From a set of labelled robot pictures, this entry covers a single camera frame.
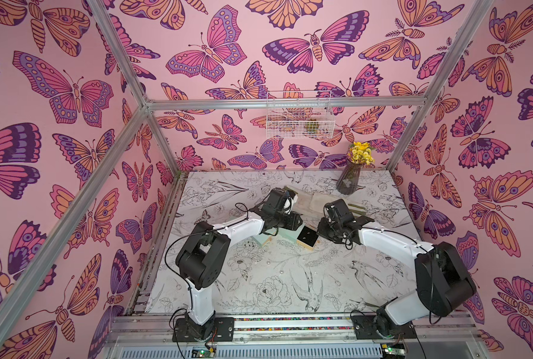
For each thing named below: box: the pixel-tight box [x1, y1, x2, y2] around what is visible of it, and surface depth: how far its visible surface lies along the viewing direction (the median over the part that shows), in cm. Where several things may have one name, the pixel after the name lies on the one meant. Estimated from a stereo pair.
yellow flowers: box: [346, 141, 376, 167], surface depth 96 cm
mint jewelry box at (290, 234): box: [278, 225, 304, 242], surface depth 96 cm
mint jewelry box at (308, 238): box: [296, 225, 319, 251], surface depth 94 cm
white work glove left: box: [282, 185, 313, 213], surface depth 108 cm
